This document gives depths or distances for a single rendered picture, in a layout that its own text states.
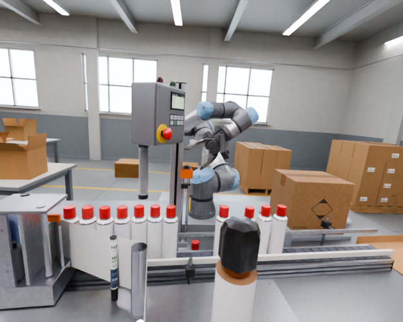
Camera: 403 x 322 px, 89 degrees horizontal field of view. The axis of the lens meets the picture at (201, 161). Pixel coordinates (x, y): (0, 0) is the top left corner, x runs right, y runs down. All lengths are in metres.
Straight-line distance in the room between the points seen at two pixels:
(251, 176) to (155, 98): 3.54
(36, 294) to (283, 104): 6.35
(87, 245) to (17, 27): 7.34
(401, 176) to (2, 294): 4.70
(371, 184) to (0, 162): 4.70
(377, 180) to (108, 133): 6.15
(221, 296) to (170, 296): 0.23
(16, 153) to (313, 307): 2.17
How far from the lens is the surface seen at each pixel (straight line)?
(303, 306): 0.85
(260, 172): 4.10
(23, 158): 2.23
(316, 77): 7.03
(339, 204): 1.23
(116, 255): 0.63
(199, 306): 0.69
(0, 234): 0.69
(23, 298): 0.76
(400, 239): 1.51
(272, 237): 0.86
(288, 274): 0.92
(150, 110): 0.65
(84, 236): 0.70
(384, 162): 4.38
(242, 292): 0.49
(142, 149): 0.75
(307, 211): 1.16
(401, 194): 4.81
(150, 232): 0.74
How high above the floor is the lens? 1.38
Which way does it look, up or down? 12 degrees down
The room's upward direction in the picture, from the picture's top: 4 degrees clockwise
